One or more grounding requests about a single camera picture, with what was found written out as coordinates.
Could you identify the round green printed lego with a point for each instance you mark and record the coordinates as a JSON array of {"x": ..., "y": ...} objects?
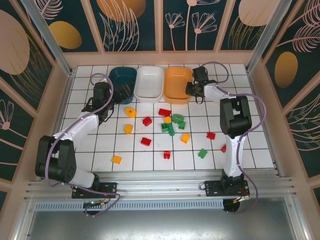
[{"x": 177, "y": 118}]

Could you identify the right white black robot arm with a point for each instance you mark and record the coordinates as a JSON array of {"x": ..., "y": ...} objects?
[{"x": 231, "y": 155}]

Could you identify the red sloped lego brick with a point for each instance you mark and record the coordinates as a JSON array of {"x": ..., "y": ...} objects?
[{"x": 164, "y": 112}]

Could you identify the large rounded yellow printed lego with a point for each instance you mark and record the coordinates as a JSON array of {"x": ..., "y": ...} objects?
[{"x": 130, "y": 112}]

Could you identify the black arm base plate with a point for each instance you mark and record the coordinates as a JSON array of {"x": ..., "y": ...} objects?
[
  {"x": 212, "y": 188},
  {"x": 110, "y": 187}
]

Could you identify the aluminium corner post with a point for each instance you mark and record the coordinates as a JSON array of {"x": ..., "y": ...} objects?
[
  {"x": 268, "y": 37},
  {"x": 52, "y": 42}
]

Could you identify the teal plastic container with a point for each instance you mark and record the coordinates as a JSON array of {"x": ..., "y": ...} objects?
[{"x": 117, "y": 75}]

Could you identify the orange plastic container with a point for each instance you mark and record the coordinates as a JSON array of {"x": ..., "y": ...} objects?
[{"x": 175, "y": 82}]

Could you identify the yellow lego brick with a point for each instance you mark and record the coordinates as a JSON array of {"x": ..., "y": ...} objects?
[
  {"x": 185, "y": 138},
  {"x": 117, "y": 159},
  {"x": 167, "y": 119},
  {"x": 128, "y": 129}
]

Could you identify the grey metal base sheet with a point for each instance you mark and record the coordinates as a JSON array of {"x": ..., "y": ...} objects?
[{"x": 160, "y": 225}]

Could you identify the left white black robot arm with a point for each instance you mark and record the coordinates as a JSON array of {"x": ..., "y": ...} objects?
[{"x": 75, "y": 127}]

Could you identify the green lego brick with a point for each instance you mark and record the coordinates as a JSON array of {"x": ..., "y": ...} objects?
[
  {"x": 182, "y": 125},
  {"x": 171, "y": 132},
  {"x": 202, "y": 153},
  {"x": 164, "y": 127}
]

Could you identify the aluminium mounting rail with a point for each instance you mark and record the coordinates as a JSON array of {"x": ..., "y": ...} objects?
[{"x": 160, "y": 180}]

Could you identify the white plastic container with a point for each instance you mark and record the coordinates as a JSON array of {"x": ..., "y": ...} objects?
[{"x": 150, "y": 82}]

